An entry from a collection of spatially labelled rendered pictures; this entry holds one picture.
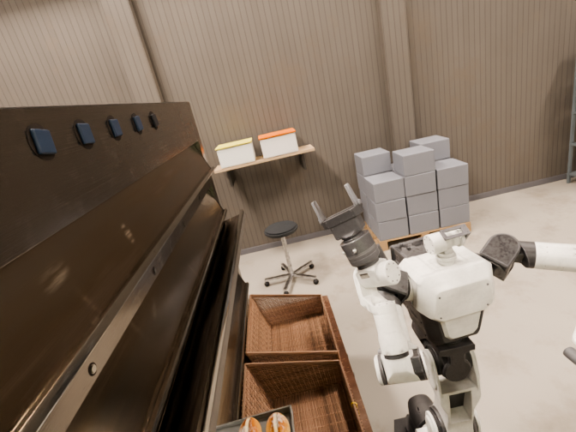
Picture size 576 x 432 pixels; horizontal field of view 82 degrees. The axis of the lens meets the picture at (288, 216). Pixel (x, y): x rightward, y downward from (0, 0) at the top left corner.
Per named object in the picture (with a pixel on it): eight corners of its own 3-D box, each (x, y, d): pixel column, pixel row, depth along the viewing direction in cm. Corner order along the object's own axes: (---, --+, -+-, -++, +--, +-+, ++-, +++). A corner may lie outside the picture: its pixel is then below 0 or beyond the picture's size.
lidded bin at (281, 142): (296, 147, 432) (292, 127, 423) (300, 151, 397) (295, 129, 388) (262, 154, 431) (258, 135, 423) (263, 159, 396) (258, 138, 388)
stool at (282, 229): (313, 261, 421) (302, 212, 398) (321, 290, 360) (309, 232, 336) (265, 273, 422) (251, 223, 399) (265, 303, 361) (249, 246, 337)
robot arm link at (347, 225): (326, 217, 98) (345, 252, 99) (315, 227, 90) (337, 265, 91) (363, 199, 92) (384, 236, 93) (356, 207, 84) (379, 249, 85)
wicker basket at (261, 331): (256, 394, 179) (243, 354, 170) (258, 327, 232) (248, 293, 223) (345, 374, 179) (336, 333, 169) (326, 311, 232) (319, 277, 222)
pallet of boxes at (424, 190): (441, 212, 477) (436, 135, 440) (471, 231, 407) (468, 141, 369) (364, 229, 479) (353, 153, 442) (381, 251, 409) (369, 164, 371)
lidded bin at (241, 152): (256, 156, 431) (251, 137, 422) (256, 161, 397) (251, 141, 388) (223, 164, 430) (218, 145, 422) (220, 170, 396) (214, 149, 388)
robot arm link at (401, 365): (367, 317, 88) (387, 393, 85) (406, 310, 86) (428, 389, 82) (369, 310, 98) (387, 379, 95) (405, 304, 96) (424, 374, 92)
